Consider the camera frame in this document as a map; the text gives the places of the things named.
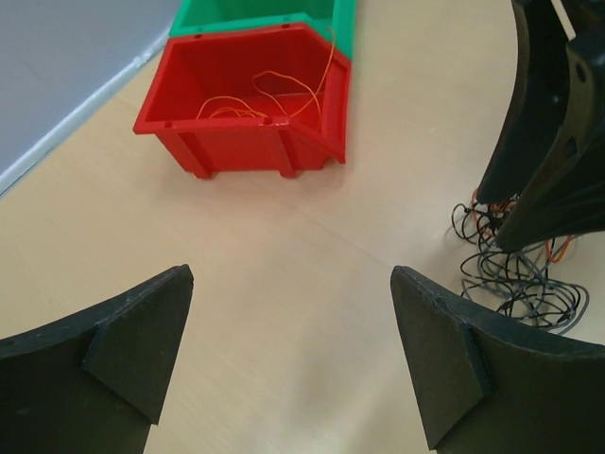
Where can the green plastic bin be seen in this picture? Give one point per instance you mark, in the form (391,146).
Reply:
(330,18)

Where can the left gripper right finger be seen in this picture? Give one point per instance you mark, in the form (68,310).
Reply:
(485,383)

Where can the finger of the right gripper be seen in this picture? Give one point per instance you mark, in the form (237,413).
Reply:
(565,197)
(538,102)

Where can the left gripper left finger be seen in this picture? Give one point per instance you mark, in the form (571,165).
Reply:
(95,381)

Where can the red plastic bin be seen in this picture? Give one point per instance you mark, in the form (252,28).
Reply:
(272,98)

